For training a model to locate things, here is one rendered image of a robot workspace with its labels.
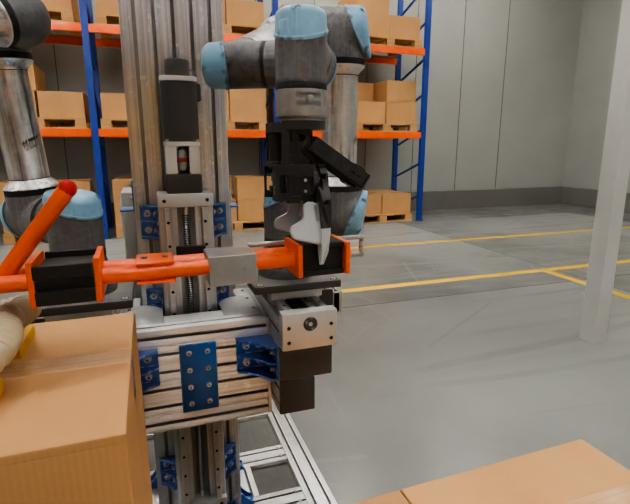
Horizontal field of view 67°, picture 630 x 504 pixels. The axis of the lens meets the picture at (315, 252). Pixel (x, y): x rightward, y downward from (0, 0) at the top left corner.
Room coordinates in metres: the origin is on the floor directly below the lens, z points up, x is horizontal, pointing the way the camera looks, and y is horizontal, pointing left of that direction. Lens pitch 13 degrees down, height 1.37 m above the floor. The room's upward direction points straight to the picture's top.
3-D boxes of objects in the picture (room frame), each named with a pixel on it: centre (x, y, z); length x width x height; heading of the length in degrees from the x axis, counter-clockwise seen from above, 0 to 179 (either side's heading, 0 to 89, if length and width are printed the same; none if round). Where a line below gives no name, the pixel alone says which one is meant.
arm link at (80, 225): (1.07, 0.55, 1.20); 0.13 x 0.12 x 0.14; 61
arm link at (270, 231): (1.23, 0.07, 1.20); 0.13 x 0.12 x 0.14; 81
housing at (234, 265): (0.69, 0.13, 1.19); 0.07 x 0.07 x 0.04; 20
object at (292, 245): (0.73, 0.00, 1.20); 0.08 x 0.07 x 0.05; 110
